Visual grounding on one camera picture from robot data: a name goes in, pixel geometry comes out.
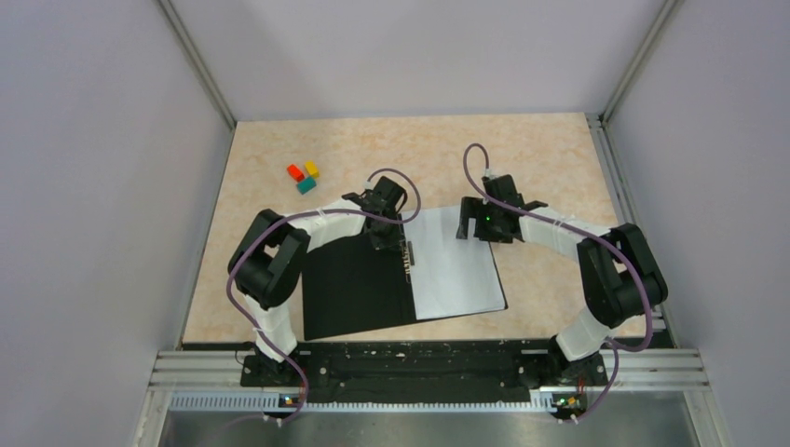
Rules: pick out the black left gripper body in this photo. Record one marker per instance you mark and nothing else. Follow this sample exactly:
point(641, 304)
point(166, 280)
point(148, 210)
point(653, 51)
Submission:
point(388, 235)

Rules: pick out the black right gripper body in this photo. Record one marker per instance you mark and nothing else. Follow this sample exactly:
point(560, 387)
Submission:
point(487, 226)

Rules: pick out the white paper sheet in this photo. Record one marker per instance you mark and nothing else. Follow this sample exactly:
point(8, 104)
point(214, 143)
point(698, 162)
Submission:
point(450, 277)

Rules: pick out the black file folder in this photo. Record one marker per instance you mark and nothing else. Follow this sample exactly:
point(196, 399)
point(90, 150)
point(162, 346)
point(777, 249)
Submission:
point(349, 287)

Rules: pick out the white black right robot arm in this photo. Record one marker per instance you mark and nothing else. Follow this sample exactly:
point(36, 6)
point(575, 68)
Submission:
point(619, 275)

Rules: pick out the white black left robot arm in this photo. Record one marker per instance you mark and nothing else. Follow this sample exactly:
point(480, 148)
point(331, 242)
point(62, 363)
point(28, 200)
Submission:
point(264, 269)

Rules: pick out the yellow wooden block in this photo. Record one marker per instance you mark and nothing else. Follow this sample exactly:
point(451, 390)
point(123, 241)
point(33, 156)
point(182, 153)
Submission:
point(312, 169)

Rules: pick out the teal wooden block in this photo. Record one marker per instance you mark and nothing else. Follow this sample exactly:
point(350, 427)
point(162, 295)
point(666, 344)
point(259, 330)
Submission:
point(306, 185)

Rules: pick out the red wooden block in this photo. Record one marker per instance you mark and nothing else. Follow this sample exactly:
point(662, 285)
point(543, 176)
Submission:
point(295, 173)

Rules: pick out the aluminium corner post right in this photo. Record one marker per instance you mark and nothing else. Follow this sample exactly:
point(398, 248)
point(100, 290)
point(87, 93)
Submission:
point(640, 58)

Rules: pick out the aluminium corner post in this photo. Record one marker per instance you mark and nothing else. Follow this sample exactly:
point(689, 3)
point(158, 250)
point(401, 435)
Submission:
point(196, 62)
point(640, 58)

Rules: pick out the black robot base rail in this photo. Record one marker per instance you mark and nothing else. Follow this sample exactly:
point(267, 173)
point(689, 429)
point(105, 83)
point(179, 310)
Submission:
point(444, 372)

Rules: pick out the aluminium corner post left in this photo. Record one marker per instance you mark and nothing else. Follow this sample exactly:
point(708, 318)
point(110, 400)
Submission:
point(196, 62)

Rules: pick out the aluminium frame rail front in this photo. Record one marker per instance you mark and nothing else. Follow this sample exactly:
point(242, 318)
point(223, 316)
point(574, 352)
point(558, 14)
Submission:
point(210, 379)

